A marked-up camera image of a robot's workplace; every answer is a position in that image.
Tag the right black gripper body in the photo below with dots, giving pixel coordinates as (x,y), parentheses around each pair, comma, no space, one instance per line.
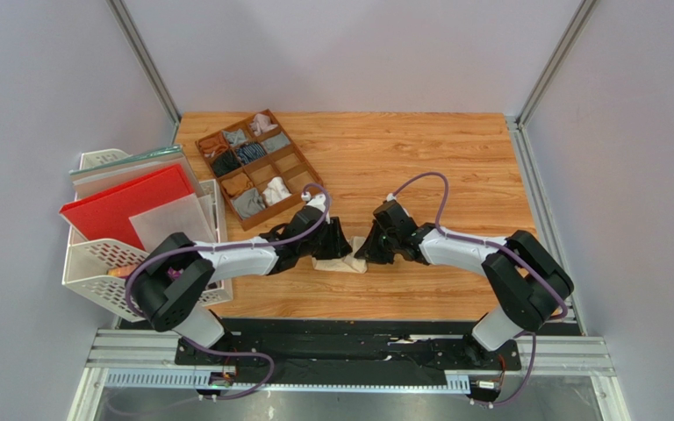
(380,243)

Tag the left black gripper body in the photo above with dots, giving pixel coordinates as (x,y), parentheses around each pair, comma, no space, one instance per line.
(327,244)

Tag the beige boxer shorts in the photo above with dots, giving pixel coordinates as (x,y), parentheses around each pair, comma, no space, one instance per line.
(346,264)

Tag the white underwear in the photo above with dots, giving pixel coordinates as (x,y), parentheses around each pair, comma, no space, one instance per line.
(276,191)

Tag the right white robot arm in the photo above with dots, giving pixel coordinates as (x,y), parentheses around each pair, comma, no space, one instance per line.
(530,285)

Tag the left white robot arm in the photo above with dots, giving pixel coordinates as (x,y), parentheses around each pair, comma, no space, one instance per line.
(166,287)

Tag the grey rolled cloth lower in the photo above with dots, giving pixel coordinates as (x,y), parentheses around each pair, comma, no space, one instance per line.
(249,203)

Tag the grey rolled cloth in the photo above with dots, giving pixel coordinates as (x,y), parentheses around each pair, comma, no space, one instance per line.
(235,137)
(249,203)
(276,142)

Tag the brown compartment organizer box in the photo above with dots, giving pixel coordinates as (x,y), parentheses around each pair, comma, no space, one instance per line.
(289,163)

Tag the orange rolled cloth lower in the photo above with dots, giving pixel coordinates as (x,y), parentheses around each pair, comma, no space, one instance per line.
(236,185)

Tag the orange rolled cloth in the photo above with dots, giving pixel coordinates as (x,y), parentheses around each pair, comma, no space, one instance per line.
(213,145)
(236,185)

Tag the grey rolled cloth right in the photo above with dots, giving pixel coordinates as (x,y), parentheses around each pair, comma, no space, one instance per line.
(276,142)

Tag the striped blue rolled cloth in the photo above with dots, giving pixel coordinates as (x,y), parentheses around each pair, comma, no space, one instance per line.
(250,152)

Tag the black rolled cloth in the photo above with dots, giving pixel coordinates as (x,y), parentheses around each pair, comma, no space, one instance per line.
(225,163)

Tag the pink rolled cloth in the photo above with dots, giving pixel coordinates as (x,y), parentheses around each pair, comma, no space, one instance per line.
(262,123)

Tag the translucent white folder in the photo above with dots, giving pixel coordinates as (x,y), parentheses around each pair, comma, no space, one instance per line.
(191,215)

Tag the grey rolled cloth top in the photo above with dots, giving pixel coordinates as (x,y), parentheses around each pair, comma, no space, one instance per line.
(235,137)

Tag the orange rolled cloth top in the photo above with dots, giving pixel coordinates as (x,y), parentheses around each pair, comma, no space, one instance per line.
(213,145)

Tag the purple book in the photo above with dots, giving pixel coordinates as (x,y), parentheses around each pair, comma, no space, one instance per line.
(122,272)

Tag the red folder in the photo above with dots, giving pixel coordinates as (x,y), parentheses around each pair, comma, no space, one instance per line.
(106,214)

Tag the white file rack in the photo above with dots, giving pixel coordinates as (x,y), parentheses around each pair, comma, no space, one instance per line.
(87,263)

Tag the grey folder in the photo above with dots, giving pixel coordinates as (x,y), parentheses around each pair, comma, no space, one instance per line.
(103,169)

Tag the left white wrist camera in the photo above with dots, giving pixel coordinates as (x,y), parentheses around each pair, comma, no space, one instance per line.
(319,202)

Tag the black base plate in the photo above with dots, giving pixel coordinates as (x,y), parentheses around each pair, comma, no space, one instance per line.
(350,352)

